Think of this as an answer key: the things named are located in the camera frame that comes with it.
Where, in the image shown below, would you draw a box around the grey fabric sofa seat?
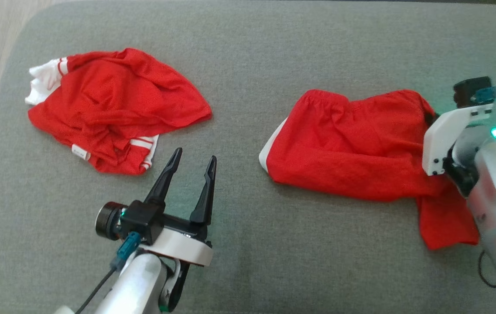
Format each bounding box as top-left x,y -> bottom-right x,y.
0,0 -> 496,314

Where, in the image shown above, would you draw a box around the red shorts with white trim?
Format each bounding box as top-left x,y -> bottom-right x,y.
259,89 -> 479,250

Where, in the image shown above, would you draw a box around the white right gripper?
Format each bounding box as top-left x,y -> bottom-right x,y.
422,103 -> 495,176

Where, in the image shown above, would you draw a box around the red white basketball jersey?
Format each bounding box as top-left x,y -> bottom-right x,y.
24,47 -> 212,176

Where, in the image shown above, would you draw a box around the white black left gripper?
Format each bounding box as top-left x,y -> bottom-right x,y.
141,147 -> 217,267

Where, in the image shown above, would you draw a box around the thin black cable loop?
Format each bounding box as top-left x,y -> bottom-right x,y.
478,251 -> 496,288

